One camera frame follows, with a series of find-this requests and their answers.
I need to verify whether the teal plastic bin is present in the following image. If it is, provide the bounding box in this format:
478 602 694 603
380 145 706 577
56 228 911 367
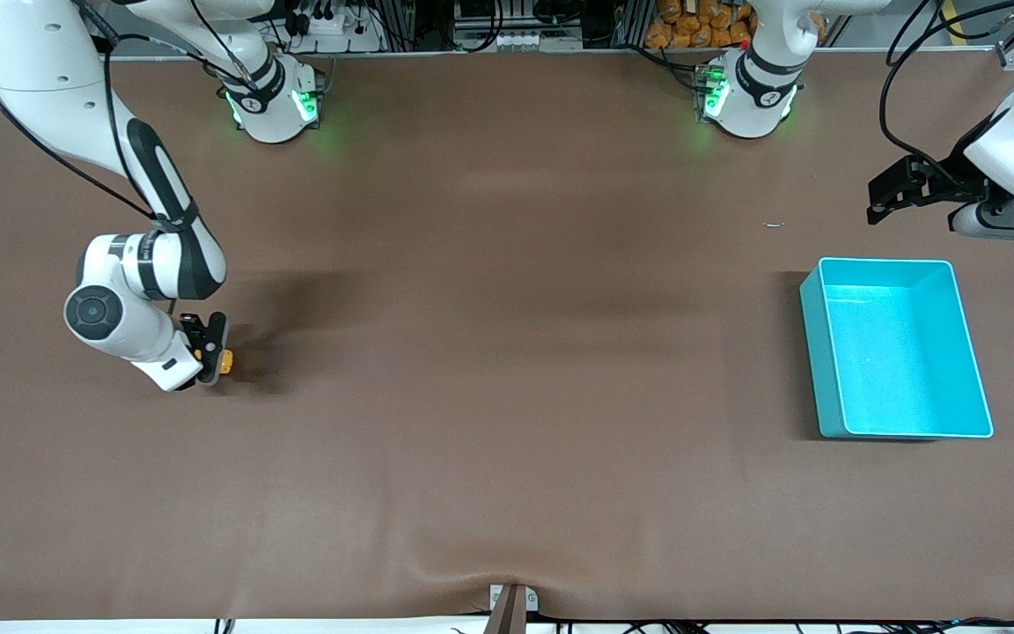
799 257 995 440

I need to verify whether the orange packaged items pile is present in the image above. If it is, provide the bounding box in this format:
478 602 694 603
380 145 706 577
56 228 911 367
645 0 759 49

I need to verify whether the brown table mat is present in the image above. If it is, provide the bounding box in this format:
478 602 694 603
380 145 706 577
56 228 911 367
0 53 1014 622

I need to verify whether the white power strip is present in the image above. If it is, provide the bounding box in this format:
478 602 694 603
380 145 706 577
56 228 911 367
488 31 562 52
294 9 385 54

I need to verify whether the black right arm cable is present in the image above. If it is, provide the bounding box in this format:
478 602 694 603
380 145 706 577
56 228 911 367
0 0 254 223

